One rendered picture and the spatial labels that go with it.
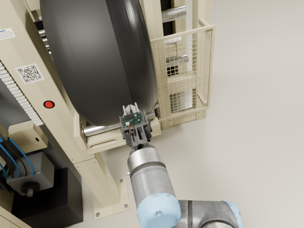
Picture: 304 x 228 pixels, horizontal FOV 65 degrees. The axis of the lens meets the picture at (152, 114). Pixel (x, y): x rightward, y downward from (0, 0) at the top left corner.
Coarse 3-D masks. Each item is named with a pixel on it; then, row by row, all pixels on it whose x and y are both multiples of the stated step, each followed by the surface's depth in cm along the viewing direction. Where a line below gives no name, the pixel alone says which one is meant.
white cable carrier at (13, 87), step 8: (0, 64) 84; (0, 72) 86; (8, 72) 88; (8, 80) 88; (16, 88) 92; (16, 96) 94; (24, 96) 95; (24, 104) 98; (32, 112) 101; (32, 120) 104; (40, 120) 105
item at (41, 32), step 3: (36, 21) 126; (39, 21) 126; (42, 21) 126; (36, 24) 126; (39, 24) 127; (42, 24) 127; (36, 27) 127; (39, 27) 128; (42, 27) 128; (39, 30) 118; (42, 30) 118; (39, 33) 118; (42, 33) 118; (42, 36) 120; (45, 36) 132; (45, 39) 120; (45, 42) 120; (48, 48) 124; (48, 51) 126; (51, 54) 126
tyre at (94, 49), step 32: (64, 0) 69; (96, 0) 69; (128, 0) 70; (64, 32) 68; (96, 32) 68; (128, 32) 70; (64, 64) 70; (96, 64) 70; (128, 64) 72; (96, 96) 76; (128, 96) 79
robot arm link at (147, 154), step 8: (136, 152) 56; (144, 152) 56; (152, 152) 56; (160, 152) 58; (128, 160) 57; (136, 160) 55; (144, 160) 54; (152, 160) 55; (160, 160) 56; (128, 168) 58
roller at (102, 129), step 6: (150, 114) 108; (156, 114) 109; (90, 126) 107; (96, 126) 106; (102, 126) 106; (108, 126) 107; (114, 126) 107; (120, 126) 108; (84, 132) 106; (90, 132) 106; (96, 132) 107
